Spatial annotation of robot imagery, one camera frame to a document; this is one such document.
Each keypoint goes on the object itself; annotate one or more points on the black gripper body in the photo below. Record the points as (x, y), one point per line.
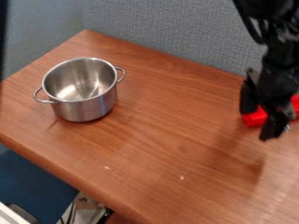
(276, 83)

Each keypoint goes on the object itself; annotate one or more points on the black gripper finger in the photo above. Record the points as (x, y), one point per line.
(246, 97)
(275, 123)

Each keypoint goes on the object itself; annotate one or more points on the red rectangular block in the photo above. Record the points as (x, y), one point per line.
(256, 118)

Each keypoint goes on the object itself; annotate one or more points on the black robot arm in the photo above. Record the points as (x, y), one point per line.
(272, 24)

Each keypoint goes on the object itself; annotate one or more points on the stainless steel pot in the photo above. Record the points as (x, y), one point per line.
(80, 88)

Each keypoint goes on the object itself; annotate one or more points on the white object at corner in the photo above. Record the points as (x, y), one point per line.
(9, 217)

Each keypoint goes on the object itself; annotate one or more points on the metal table leg bracket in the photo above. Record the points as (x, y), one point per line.
(84, 211)

